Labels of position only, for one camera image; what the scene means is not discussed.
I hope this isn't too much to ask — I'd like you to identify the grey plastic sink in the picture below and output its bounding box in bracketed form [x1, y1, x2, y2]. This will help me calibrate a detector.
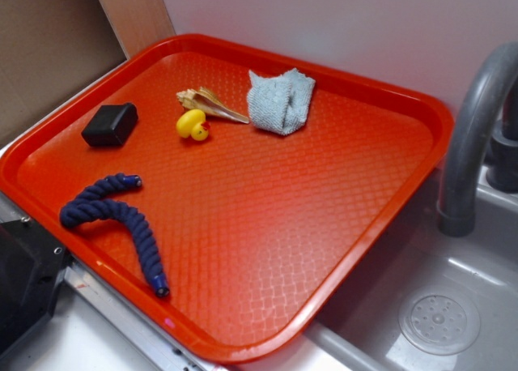
[306, 174, 517, 370]

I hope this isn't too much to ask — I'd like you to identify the beige conch seashell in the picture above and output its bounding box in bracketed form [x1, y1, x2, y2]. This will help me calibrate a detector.
[176, 87, 250, 124]

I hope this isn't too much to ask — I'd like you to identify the brown cardboard panel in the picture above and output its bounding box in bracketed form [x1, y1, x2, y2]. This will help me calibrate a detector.
[1, 0, 125, 145]

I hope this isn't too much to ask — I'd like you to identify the light blue folded cloth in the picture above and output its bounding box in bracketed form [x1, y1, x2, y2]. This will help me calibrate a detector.
[247, 68, 316, 136]

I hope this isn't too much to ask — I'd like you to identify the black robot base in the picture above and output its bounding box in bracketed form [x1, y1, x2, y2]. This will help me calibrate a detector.
[1, 217, 70, 358]

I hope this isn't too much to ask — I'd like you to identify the dark grey faucet handle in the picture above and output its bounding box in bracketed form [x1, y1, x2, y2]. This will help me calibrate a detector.
[486, 81, 517, 194]

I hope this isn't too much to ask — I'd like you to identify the yellow rubber duck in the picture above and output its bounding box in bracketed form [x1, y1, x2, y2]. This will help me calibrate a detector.
[176, 109, 210, 141]

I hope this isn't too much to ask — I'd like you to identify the black rectangular block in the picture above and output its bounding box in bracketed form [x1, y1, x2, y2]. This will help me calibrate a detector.
[81, 103, 138, 147]

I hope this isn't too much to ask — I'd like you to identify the navy blue twisted rope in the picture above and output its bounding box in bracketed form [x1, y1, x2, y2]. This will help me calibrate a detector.
[59, 173, 171, 298]

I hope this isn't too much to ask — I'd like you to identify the grey curved faucet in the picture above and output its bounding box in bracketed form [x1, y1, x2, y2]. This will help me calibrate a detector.
[437, 41, 517, 237]

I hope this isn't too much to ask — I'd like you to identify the red plastic tray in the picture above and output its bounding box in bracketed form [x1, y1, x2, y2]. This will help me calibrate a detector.
[1, 35, 453, 365]

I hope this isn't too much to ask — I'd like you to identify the wooden board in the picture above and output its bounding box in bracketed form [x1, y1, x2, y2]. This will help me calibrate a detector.
[99, 0, 176, 59]

